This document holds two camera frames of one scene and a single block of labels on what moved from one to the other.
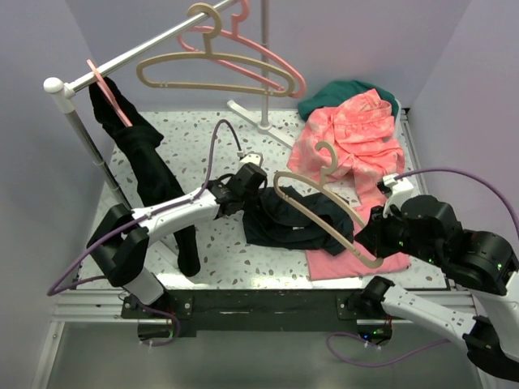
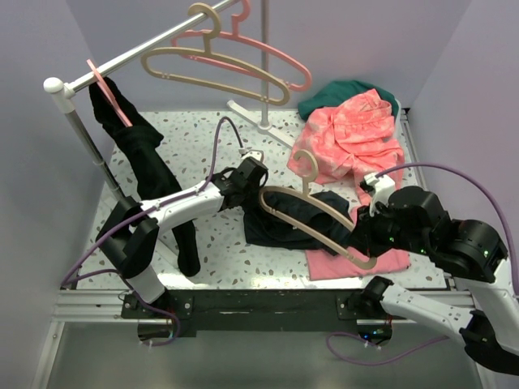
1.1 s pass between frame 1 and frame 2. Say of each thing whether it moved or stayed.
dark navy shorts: stayed
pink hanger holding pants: stayed
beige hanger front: moved
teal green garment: stayed
